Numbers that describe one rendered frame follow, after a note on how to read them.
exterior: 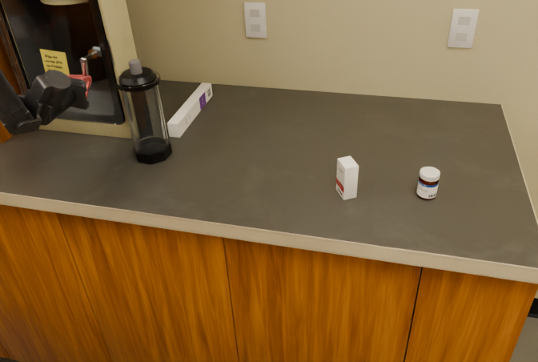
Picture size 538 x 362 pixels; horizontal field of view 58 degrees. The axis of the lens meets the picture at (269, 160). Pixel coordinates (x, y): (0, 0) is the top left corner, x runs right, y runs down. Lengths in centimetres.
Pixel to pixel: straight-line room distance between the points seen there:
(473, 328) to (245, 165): 66
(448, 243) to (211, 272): 57
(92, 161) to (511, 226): 104
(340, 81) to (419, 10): 33
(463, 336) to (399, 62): 82
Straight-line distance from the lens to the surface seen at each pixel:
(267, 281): 122
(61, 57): 142
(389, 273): 113
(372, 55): 160
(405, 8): 155
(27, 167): 144
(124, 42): 139
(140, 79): 122
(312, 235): 104
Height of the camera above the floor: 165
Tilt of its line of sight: 34 degrees down
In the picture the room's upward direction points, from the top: 3 degrees counter-clockwise
